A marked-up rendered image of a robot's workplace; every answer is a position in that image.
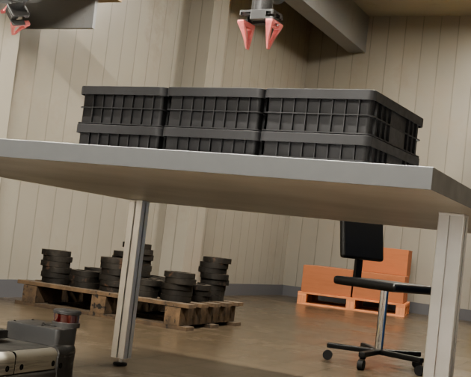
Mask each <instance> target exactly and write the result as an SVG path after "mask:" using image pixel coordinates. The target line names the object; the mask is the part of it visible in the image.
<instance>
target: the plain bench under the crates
mask: <svg viewBox="0 0 471 377"><path fill-rule="evenodd" d="M0 177H4V178H8V179H12V180H20V181H25V182H30V183H37V184H42V185H46V186H54V187H58V188H63V189H71V190H76V191H83V192H88V193H93V194H100V195H105V196H109V197H117V198H122V199H127V200H130V201H129V214H128V220H127V226H126V238H125V244H124V250H123V262H122V269H121V275H120V286H119V293H118V300H117V311H116V317H115V323H114V336H113V342H112V348H111V357H113V358H119V360H118V361H114V362H113V365H116V366H122V367H124V366H127V363H126V362H125V361H122V360H123V359H127V358H131V356H132V344H133V337H134V331H135V320H136V313H137V306H138V295H139V288H140V282H141V270H142V263H143V257H144V246H145V238H146V232H147V221H148V214H149V207H150V202H151V203H166V204H174V205H182V206H197V207H205V208H213V209H228V210H236V211H244V212H259V213H267V214H275V215H290V216H297V217H306V218H321V219H329V220H337V221H352V222H360V223H368V224H382V225H391V226H399V227H414V228H422V229H429V230H437V238H436V246H435V254H434V268H433V276H432V284H431V298H430V306H429V314H428V328H427V336H426V344H425V358H424V366H423V374H422V377H453V374H454V366H455V352H456V343H457V335H458V321H459V313H460V305H461V290H462V283H463V275H464V260H465V252H466V244H467V233H471V188H468V187H466V186H465V185H463V184H461V183H460V182H458V181H457V180H454V179H452V178H451V177H449V176H447V175H446V174H444V173H443V172H441V171H439V170H437V169H436V168H433V167H424V166H412V165H390V164H378V163H366V162H344V161H333V160H320V159H299V158H287V157H276V156H253V155H242V154H230V153H207V152H196V151H184V150H162V149H150V148H139V147H116V146H105V145H93V144H71V143H59V142H48V141H25V140H13V139H2V138H0Z"/></svg>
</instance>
